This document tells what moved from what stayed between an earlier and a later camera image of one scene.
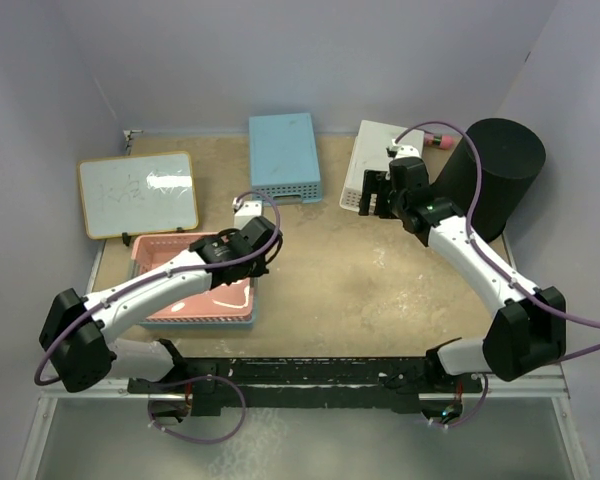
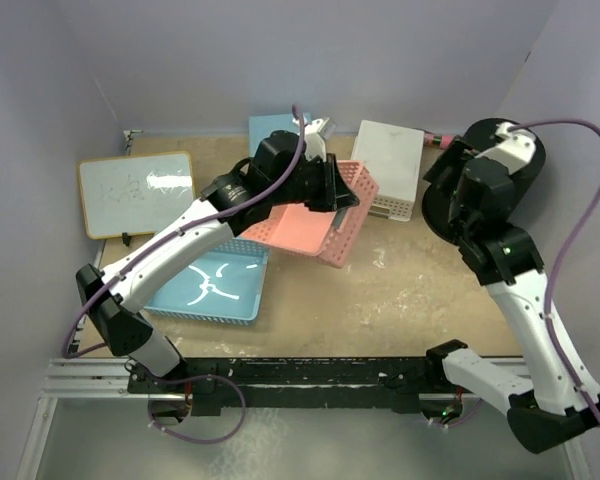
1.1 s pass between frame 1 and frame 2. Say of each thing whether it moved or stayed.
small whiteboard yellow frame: stayed
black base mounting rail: stayed
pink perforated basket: moved
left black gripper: moved
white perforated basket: stayed
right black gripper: moved
